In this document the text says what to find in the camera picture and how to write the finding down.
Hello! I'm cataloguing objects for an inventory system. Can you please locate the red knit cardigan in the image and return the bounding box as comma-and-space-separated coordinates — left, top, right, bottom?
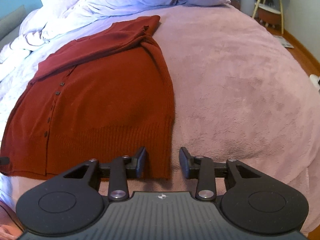
1, 15, 175, 179

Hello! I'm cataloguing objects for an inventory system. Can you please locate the lilac crumpled duvet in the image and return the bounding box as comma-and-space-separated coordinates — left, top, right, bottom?
0, 0, 232, 100

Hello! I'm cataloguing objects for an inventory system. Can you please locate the pink fleece bed blanket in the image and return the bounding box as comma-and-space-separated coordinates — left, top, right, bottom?
1, 5, 319, 233

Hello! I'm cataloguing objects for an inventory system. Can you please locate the white bathroom scale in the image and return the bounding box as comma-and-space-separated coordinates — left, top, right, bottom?
273, 35, 294, 49

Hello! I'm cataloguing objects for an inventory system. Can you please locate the orange footed pot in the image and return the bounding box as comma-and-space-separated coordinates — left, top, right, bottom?
258, 4, 282, 26

